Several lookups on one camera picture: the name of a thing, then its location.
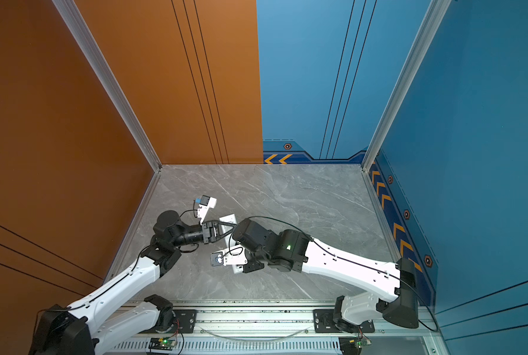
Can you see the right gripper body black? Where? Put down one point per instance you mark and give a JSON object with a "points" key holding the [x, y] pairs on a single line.
{"points": [[267, 257]]}

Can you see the white slotted cable duct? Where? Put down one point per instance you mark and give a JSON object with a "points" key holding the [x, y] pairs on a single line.
{"points": [[209, 345]]}

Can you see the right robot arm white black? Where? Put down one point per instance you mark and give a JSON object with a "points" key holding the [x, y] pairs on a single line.
{"points": [[389, 289]]}

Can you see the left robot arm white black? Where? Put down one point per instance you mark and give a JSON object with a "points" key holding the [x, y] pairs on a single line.
{"points": [[59, 332]]}

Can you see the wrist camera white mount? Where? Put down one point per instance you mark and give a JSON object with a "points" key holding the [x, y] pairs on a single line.
{"points": [[235, 257], [203, 205]]}

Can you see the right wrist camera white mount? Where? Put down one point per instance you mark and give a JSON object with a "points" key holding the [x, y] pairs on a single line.
{"points": [[235, 257]]}

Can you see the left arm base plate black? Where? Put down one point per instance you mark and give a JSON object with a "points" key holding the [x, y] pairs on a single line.
{"points": [[180, 321]]}

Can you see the right circuit board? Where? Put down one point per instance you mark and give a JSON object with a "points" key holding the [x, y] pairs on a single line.
{"points": [[353, 345]]}

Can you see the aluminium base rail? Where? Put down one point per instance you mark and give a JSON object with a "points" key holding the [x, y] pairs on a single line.
{"points": [[219, 319]]}

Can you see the left circuit board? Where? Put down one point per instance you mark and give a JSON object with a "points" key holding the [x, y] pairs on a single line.
{"points": [[162, 344]]}

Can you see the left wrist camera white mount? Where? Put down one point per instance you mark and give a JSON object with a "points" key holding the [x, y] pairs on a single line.
{"points": [[203, 205]]}

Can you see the white remote control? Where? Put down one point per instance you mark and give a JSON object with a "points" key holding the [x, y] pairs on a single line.
{"points": [[230, 243]]}

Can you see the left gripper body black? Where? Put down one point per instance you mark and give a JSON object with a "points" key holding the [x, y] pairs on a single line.
{"points": [[204, 236]]}

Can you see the left aluminium corner post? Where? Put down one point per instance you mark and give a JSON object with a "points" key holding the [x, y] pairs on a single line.
{"points": [[81, 33]]}

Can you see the circuit board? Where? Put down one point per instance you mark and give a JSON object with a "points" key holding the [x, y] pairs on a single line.
{"points": [[353, 345], [162, 344]]}

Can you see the right aluminium corner post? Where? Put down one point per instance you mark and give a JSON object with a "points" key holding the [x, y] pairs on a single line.
{"points": [[423, 40]]}

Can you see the aluminium corner post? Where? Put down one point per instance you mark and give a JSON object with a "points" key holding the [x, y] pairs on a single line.
{"points": [[423, 40], [81, 33]]}

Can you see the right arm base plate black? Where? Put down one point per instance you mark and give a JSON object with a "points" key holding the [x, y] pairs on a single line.
{"points": [[325, 323]]}

